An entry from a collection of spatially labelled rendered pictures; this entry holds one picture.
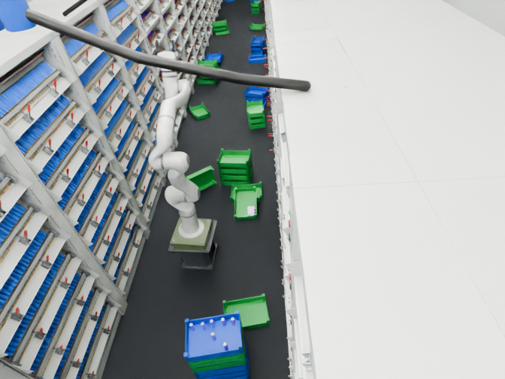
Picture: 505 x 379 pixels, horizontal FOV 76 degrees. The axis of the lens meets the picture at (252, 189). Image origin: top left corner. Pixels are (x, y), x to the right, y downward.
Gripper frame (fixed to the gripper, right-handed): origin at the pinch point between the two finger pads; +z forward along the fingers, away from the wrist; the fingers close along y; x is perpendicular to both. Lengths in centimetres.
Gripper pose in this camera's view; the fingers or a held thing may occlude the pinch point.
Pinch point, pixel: (164, 41)
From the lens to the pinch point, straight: 204.1
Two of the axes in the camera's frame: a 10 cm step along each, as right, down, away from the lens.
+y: 10.0, -0.2, 0.0
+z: -0.2, -8.7, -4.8
